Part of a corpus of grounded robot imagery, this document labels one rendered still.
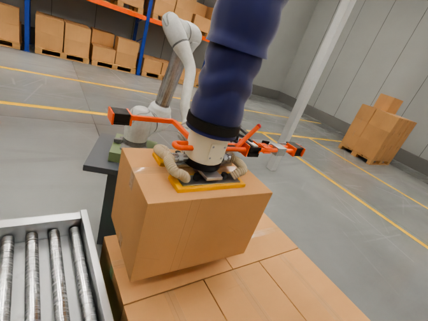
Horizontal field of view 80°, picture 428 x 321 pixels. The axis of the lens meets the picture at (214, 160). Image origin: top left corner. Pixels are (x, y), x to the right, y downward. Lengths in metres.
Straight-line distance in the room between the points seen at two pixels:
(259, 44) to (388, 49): 10.52
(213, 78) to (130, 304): 0.97
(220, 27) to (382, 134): 7.11
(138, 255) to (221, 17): 0.89
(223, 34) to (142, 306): 1.11
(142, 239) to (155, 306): 0.38
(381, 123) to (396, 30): 4.48
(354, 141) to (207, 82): 7.33
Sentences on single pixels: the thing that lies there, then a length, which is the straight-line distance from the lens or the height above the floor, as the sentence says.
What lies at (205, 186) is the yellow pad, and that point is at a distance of 1.02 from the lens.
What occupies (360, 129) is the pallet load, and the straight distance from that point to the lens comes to 8.06.
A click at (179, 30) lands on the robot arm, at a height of 1.59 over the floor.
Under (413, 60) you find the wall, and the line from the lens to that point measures 10.95.
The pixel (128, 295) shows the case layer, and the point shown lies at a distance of 1.29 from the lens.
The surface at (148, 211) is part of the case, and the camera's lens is 0.91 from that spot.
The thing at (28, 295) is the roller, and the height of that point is 0.55.
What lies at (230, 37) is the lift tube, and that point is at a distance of 0.91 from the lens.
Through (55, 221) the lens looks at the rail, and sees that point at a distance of 1.51.
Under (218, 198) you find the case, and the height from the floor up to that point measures 1.07.
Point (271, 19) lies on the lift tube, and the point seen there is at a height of 1.72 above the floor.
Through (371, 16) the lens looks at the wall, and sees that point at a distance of 12.13.
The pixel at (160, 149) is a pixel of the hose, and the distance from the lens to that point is 1.06.
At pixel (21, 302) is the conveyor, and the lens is 1.37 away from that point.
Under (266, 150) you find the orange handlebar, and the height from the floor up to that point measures 1.21.
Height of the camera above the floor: 1.60
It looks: 24 degrees down
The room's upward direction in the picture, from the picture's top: 19 degrees clockwise
